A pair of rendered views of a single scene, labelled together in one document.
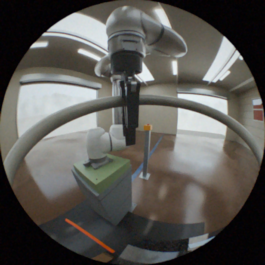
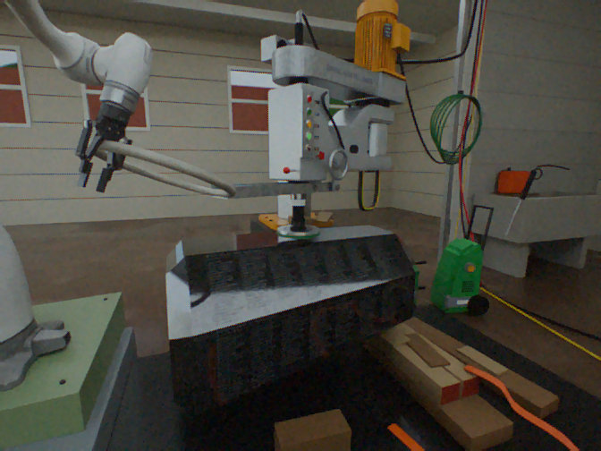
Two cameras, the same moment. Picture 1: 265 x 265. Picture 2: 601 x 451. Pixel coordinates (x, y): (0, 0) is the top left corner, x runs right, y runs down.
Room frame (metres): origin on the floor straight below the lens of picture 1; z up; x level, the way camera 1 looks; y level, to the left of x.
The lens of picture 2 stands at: (0.51, 1.00, 1.21)
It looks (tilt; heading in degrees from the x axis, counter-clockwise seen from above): 11 degrees down; 223
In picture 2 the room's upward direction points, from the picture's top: straight up
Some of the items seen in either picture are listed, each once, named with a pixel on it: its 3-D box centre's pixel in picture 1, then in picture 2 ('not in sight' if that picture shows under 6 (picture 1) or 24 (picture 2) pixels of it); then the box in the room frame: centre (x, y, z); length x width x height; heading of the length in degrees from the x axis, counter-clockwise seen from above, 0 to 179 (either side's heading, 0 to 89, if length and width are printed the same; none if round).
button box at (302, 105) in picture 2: not in sight; (306, 124); (-0.59, 0.07, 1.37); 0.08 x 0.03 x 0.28; 178
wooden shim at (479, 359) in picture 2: not in sight; (481, 360); (-1.44, 0.69, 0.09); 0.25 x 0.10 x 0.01; 66
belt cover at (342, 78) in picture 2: not in sight; (342, 86); (-1.01, -0.03, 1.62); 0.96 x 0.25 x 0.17; 178
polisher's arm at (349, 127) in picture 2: not in sight; (348, 145); (-1.05, -0.01, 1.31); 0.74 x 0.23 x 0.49; 178
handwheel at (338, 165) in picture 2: not in sight; (333, 164); (-0.78, 0.09, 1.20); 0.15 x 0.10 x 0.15; 178
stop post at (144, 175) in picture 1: (146, 154); not in sight; (1.27, -0.26, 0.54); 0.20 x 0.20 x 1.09; 63
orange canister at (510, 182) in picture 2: not in sight; (516, 181); (-4.07, 0.40, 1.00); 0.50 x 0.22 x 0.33; 151
